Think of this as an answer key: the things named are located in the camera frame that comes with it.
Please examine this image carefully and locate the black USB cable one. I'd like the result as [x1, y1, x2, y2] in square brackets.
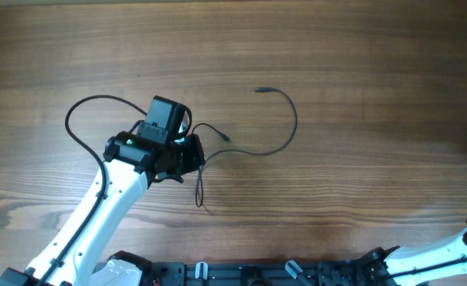
[195, 87, 299, 209]

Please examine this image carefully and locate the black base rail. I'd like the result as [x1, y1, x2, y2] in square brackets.
[144, 261, 369, 286]

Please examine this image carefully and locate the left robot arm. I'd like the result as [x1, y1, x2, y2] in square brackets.
[0, 96, 205, 285]

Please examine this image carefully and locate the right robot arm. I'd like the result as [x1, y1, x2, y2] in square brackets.
[355, 219, 467, 286]

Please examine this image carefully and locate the left camera cable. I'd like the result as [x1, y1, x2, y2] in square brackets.
[34, 94, 148, 286]

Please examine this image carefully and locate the black USB cable two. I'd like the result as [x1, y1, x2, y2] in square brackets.
[189, 122, 232, 144]

